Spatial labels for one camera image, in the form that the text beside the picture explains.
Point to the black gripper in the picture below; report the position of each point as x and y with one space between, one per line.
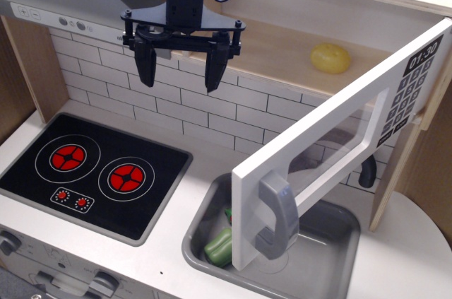
185 25

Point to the white microwave door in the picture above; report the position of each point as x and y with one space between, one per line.
318 151

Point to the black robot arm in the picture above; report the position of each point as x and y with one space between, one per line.
185 25

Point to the wooden microwave cabinet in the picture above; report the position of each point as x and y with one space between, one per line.
273 83

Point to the yellow toy lemon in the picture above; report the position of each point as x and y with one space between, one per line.
330 58

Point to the black toy stovetop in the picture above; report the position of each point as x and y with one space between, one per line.
100 178

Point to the green toy bell pepper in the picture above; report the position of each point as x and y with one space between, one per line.
219 250

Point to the dark grey faucet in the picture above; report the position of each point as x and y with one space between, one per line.
368 173

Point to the grey sink basin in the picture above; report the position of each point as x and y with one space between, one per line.
318 265

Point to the grey oven knob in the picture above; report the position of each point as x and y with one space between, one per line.
9 242

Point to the grey microwave door handle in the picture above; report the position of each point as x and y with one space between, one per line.
275 192

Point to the grey oven door handle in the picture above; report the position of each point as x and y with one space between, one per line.
103 285

